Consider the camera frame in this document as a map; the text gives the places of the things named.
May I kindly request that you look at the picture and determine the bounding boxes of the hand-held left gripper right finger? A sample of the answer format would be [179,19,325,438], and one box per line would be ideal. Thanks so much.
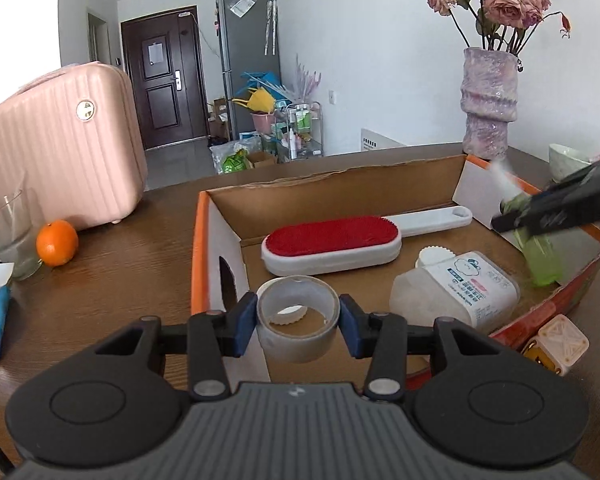
[338,294,506,402]

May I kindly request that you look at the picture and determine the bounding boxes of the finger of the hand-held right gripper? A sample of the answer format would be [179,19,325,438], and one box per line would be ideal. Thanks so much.
[491,151,600,235]

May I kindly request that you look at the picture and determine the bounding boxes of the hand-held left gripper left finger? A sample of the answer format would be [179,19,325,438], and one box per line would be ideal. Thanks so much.
[95,292,259,402]

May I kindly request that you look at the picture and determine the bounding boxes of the clear tape roll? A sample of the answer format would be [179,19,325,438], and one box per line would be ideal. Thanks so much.
[256,275,341,365]

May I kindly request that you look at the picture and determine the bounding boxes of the green spray bottle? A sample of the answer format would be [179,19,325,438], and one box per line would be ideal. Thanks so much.
[487,160,564,288]

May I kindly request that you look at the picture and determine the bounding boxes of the red white lint brush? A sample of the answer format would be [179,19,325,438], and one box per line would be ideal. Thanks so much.
[261,205,473,277]

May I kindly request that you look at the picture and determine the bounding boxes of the white plastic wipes container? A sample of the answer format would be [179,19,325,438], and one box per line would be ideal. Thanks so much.
[389,251,522,335]

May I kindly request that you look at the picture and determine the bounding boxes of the orange cardboard box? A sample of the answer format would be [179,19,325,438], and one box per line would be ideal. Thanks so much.
[190,154,600,387]

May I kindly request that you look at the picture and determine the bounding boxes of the pale green bowl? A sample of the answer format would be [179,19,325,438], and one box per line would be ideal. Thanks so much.
[548,143,593,184]

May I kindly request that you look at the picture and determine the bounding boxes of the pink speckled ceramic vase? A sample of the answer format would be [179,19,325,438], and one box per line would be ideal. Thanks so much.
[461,47,523,158]

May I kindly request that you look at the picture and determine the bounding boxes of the white orange cube toy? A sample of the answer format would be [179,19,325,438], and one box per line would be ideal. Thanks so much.
[522,314,590,377]

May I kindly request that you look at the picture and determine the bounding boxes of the dried pink rose bouquet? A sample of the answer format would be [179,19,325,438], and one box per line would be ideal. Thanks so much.
[409,0,596,56]

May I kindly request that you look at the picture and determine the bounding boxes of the green plastic bag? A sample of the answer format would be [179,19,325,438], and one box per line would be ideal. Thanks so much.
[220,149,251,175]

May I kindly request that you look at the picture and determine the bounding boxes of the small brown cardboard box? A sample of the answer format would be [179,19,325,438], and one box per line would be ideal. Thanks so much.
[246,151,278,169]

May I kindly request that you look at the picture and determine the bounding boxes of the trolley with bottles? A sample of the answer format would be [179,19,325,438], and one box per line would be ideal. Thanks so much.
[272,101,325,161]

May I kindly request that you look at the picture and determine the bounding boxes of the pink bucket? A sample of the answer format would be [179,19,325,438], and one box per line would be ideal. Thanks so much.
[251,111,277,134]

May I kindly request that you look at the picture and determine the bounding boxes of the orange fruit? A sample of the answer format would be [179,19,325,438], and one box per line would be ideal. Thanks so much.
[35,219,79,267]

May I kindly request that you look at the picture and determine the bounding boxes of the clear drinking glass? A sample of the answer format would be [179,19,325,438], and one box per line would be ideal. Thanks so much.
[0,187,43,281]

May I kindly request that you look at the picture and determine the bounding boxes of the pale purple dried plant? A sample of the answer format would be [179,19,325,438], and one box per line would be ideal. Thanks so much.
[280,54,323,103]

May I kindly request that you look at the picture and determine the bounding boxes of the pink hard suitcase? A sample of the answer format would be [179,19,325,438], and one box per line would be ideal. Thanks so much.
[0,60,148,232]

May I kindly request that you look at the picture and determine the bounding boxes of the dark brown entrance door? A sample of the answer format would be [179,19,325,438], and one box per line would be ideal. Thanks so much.
[120,5,208,151]

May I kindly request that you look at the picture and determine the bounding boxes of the grey refrigerator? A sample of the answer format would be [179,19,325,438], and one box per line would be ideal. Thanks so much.
[216,0,282,136]

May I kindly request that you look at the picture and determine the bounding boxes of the clear hanging umbrella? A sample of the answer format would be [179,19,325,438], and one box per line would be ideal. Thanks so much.
[262,0,280,56]

